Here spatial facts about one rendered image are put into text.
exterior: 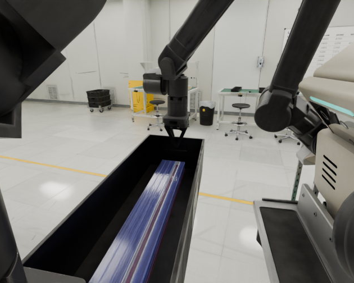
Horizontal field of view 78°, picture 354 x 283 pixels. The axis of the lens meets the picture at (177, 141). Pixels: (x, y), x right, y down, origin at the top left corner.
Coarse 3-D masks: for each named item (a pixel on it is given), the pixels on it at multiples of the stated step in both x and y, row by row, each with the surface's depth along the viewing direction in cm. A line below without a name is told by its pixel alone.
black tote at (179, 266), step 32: (128, 160) 51; (160, 160) 69; (192, 160) 67; (96, 192) 38; (128, 192) 53; (192, 192) 38; (64, 224) 30; (96, 224) 39; (192, 224) 41; (32, 256) 25; (64, 256) 31; (96, 256) 37; (160, 256) 37
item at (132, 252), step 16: (160, 176) 56; (176, 176) 56; (144, 192) 49; (160, 192) 49; (176, 192) 53; (144, 208) 44; (160, 208) 44; (128, 224) 39; (144, 224) 39; (160, 224) 40; (128, 240) 36; (144, 240) 36; (160, 240) 39; (112, 256) 33; (128, 256) 33; (144, 256) 33; (96, 272) 30; (112, 272) 30; (128, 272) 30; (144, 272) 30
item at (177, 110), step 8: (168, 96) 61; (184, 96) 62; (168, 104) 61; (176, 104) 59; (184, 104) 60; (168, 112) 62; (176, 112) 60; (184, 112) 61; (168, 120) 59; (176, 120) 59; (184, 120) 58
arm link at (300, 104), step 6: (264, 96) 51; (258, 102) 53; (294, 102) 49; (300, 102) 49; (306, 102) 50; (294, 108) 47; (300, 108) 47; (306, 108) 49; (294, 114) 48; (300, 114) 47; (306, 114) 47; (294, 120) 49
